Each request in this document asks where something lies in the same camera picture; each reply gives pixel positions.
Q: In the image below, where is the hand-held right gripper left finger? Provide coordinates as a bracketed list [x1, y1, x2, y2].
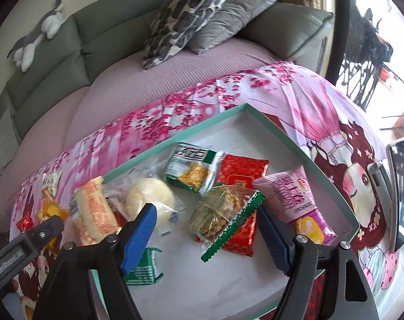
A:
[32, 203, 157, 320]

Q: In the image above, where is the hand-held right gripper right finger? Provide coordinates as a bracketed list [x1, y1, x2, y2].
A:
[257, 205, 379, 320]

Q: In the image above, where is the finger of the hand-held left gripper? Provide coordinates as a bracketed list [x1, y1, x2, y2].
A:
[23, 216, 65, 264]

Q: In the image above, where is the yellow biscuit packet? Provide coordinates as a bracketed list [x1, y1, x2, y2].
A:
[35, 190, 71, 227]

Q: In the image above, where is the small green snack packet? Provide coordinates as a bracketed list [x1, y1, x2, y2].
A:
[125, 247, 164, 285]

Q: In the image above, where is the pink swiss roll packet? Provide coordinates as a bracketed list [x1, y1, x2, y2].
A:
[254, 165, 338, 245]

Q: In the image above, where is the clear packet with white bun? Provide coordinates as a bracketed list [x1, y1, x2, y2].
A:
[105, 170, 179, 237]

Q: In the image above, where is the orange white cracker packet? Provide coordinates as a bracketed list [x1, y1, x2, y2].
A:
[70, 177, 121, 246]

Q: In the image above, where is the clear green-edged cookie packet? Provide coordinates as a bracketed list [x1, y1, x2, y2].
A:
[189, 185, 266, 262]

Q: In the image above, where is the green-rimmed white box lid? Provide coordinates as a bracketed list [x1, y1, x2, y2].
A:
[72, 103, 360, 320]

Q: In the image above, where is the large red snack packet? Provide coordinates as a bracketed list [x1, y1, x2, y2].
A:
[195, 153, 269, 257]

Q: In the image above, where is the silver green snack packet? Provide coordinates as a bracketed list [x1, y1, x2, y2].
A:
[164, 143, 226, 194]

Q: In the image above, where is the red candy packet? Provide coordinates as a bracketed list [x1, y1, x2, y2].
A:
[17, 215, 34, 232]

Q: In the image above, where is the small white snack packet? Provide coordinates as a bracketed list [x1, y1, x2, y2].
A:
[42, 171, 62, 197]

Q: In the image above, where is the smartphone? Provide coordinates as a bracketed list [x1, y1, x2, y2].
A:
[387, 137, 404, 254]

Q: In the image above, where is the pink printed blanket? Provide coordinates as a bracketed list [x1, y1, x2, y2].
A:
[9, 62, 399, 320]

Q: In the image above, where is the grey green sofa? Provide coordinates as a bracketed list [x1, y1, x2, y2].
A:
[0, 2, 336, 174]

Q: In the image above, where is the grey white plush dog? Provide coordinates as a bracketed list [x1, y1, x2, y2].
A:
[7, 0, 65, 72]

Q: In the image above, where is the black metal rack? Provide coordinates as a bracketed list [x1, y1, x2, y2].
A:
[342, 7, 394, 112]

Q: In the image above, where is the grey quilted pillow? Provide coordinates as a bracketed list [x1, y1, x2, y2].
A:
[189, 0, 286, 55]

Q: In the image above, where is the black white patterned pillow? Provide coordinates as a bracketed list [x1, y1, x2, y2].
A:
[142, 0, 232, 70]

